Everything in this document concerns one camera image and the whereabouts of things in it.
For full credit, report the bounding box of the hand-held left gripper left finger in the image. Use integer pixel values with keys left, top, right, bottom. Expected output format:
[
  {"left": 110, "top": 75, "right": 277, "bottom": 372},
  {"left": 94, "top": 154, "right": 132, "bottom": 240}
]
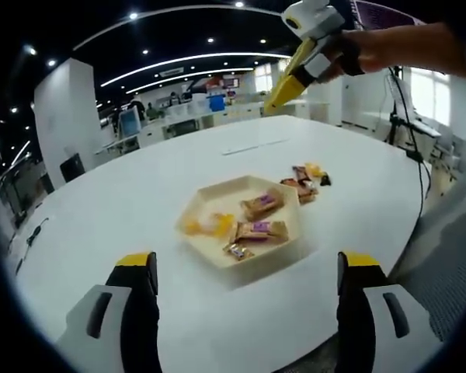
[{"left": 54, "top": 251, "right": 162, "bottom": 373}]

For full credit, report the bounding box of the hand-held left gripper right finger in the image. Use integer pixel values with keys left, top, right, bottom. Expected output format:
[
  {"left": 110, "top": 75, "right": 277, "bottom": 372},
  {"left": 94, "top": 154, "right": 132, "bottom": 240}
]
[{"left": 336, "top": 250, "right": 443, "bottom": 373}]

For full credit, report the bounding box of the small gold food candy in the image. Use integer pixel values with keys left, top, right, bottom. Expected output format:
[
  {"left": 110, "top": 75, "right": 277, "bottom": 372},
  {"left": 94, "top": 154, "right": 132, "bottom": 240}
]
[{"left": 222, "top": 242, "right": 255, "bottom": 261}]

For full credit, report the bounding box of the beige hexagonal container tray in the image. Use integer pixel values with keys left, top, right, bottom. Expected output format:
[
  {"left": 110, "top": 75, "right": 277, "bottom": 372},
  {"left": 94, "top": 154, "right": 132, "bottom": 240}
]
[{"left": 174, "top": 174, "right": 302, "bottom": 270}]

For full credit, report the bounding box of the person's right hand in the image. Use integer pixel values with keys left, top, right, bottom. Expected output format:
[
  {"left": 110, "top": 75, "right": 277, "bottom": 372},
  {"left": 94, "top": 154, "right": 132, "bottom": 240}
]
[{"left": 318, "top": 30, "right": 378, "bottom": 79}]

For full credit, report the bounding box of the large monitor with purple screen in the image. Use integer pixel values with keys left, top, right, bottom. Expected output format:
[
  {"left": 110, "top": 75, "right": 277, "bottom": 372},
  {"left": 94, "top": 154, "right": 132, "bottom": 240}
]
[{"left": 351, "top": 0, "right": 416, "bottom": 26}]

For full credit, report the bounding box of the white laptop on stand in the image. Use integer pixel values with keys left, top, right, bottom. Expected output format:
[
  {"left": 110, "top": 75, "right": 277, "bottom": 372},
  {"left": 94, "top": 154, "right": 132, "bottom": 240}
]
[{"left": 386, "top": 73, "right": 416, "bottom": 117}]

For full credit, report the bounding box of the white mesh chair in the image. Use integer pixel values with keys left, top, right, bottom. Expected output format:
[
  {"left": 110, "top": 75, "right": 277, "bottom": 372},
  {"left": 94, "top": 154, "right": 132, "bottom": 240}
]
[{"left": 388, "top": 182, "right": 466, "bottom": 343}]

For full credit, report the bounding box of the black tripod stand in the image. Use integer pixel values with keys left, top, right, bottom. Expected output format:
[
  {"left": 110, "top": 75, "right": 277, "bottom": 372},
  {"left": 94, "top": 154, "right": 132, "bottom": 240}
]
[{"left": 386, "top": 112, "right": 403, "bottom": 147}]

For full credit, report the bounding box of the small desk monitor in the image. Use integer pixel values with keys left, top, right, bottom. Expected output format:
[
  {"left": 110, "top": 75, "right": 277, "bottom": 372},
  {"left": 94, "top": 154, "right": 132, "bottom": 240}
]
[{"left": 118, "top": 108, "right": 141, "bottom": 137}]

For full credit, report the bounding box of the black cable on table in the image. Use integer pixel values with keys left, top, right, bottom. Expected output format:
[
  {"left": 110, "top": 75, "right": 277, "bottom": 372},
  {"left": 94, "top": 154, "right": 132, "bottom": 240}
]
[{"left": 26, "top": 218, "right": 50, "bottom": 246}]

